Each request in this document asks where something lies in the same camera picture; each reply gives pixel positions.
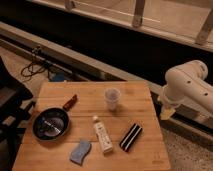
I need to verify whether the white lotion bottle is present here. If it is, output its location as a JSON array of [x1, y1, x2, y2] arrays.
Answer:
[[93, 116, 113, 154]]

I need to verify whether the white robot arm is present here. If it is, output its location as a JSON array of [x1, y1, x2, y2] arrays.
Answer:
[[158, 60, 213, 120]]

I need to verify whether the black white striped eraser block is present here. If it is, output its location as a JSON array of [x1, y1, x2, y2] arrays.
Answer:
[[119, 123, 143, 152]]

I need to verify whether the clear plastic cup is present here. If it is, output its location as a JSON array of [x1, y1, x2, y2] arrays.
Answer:
[[104, 88, 120, 111]]

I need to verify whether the blue sponge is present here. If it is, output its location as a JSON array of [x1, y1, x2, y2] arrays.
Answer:
[[70, 139, 92, 165]]

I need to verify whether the blue object on floor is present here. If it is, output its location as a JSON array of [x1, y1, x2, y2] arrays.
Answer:
[[50, 74, 65, 82]]

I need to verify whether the black chair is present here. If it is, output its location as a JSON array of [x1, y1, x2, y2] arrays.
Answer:
[[0, 56, 33, 171]]

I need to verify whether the metal window frame rail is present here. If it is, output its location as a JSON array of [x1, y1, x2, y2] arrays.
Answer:
[[28, 0, 213, 52]]

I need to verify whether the black frying pan red handle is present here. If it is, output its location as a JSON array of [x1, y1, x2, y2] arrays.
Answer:
[[32, 94, 78, 141]]

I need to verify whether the black cable bundle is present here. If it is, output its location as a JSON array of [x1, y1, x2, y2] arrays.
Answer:
[[20, 45, 54, 81]]

